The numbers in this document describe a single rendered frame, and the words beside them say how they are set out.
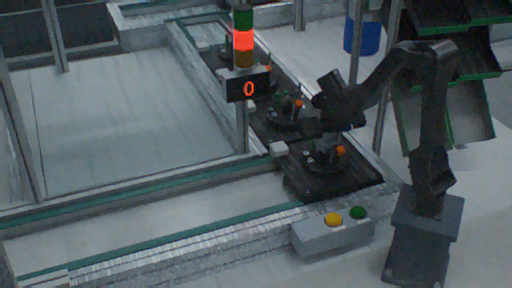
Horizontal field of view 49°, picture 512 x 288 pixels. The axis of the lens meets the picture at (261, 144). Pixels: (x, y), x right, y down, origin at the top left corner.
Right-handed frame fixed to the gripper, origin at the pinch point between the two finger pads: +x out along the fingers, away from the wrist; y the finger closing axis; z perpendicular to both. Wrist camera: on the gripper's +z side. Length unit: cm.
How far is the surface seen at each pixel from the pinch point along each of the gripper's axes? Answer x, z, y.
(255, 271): 2.4, -30.9, 29.5
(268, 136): 19.7, 5.8, 9.4
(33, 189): 15, 5, 76
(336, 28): 84, 63, -61
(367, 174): 1.6, -15.1, -8.4
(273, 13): 88, 77, -35
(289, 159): 11.2, -4.1, 8.4
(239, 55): -10.1, 21.2, 20.8
